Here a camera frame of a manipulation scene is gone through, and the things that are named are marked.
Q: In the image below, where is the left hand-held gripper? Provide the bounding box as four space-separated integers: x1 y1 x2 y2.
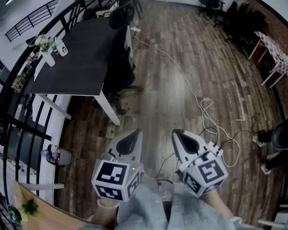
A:
91 128 145 203

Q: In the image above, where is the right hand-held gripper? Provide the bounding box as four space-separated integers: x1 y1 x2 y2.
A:
171 129 228 197

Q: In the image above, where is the black armrest office chair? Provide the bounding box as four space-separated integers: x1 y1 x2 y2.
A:
102 0 144 116

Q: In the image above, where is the person's right forearm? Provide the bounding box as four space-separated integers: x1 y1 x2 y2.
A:
201 189 236 219

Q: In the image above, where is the person's left forearm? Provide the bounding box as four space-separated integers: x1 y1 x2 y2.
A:
90 197 120 229

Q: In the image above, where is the person's grey clothing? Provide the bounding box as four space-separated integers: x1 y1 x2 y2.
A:
78 173 245 230

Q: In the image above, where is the grey trash bin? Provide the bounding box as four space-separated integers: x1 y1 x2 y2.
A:
40 144 72 166

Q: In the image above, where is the dark desk with white legs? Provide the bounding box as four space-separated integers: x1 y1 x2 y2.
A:
28 17 135 127

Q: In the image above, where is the light wooden table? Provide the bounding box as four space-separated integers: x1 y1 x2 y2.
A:
13 180 92 230

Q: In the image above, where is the small leafy green plant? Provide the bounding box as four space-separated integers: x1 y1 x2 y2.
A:
21 198 39 218

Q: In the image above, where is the white vase with flowers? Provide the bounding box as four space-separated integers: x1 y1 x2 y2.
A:
30 34 56 67

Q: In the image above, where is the white printed jug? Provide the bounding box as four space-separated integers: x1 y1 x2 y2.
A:
54 36 70 57

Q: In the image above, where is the checkered cloth table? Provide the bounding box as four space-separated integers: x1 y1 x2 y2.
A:
248 31 288 88

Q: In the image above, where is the green round potted plant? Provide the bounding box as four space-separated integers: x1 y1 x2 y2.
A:
7 204 23 225

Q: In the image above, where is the black metal railing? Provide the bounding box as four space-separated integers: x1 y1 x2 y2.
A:
0 0 106 230

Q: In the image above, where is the beige jacket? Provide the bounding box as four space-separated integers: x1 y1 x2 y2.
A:
234 0 249 9

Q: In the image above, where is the black floor cable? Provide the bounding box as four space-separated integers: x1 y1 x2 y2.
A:
199 115 276 153

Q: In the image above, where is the pearl bracelet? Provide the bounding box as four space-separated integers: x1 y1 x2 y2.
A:
97 198 120 209

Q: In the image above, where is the white cable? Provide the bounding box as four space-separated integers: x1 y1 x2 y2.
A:
132 29 242 169

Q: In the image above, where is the white metal frame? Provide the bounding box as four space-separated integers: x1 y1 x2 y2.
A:
258 202 288 227

